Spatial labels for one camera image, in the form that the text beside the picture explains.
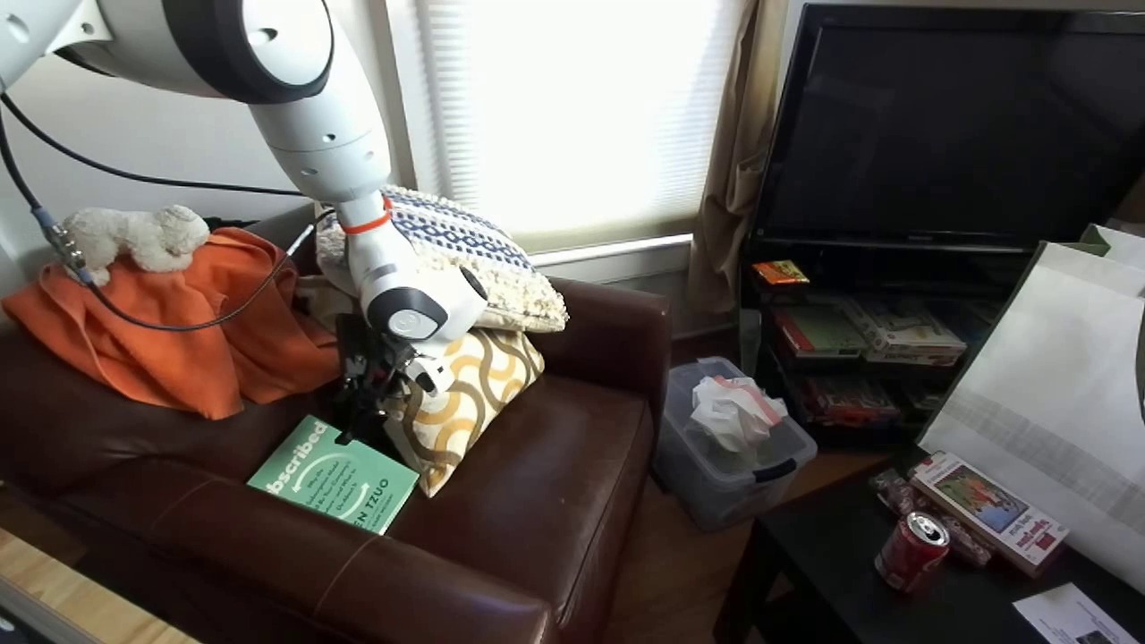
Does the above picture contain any white plush toy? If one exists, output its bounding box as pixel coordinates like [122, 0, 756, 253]
[60, 201, 215, 291]

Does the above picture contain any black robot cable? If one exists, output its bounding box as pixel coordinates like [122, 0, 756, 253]
[0, 89, 308, 335]

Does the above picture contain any white red game box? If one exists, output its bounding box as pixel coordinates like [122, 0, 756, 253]
[909, 452, 1072, 580]

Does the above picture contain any teal paperback book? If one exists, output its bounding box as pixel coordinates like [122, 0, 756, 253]
[244, 412, 423, 541]

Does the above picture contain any black flat screen television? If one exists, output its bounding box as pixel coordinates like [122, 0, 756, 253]
[756, 0, 1145, 260]

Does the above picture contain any red soda can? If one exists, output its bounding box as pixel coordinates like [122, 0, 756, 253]
[874, 510, 955, 599]

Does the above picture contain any clear plastic storage bin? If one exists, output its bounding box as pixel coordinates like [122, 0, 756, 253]
[652, 353, 824, 535]

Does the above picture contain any large white paper bag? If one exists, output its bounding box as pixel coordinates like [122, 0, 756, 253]
[916, 223, 1145, 599]

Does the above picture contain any orange blanket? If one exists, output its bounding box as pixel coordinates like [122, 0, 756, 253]
[0, 226, 352, 427]

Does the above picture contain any white paper sheet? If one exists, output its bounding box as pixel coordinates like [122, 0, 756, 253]
[1008, 580, 1145, 644]

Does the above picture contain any brown leather armchair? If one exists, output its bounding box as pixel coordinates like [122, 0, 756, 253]
[0, 215, 676, 644]

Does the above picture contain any stack of board games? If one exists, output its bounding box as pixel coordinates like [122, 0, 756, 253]
[767, 293, 968, 371]

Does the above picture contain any black side table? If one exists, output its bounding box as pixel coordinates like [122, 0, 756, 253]
[713, 467, 1145, 644]

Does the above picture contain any blue white knitted pillow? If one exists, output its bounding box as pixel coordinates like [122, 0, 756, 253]
[311, 185, 572, 340]

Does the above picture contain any black tv stand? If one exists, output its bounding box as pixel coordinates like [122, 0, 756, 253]
[738, 232, 1145, 457]

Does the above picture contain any white window blind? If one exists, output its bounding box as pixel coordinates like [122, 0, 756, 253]
[382, 0, 753, 260]

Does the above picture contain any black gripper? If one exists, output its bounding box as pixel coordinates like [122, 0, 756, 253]
[335, 310, 420, 446]

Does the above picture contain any beige curtain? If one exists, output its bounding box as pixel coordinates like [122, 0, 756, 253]
[686, 0, 806, 321]

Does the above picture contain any yellow wave pattern pillow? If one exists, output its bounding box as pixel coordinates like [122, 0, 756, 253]
[380, 326, 551, 502]

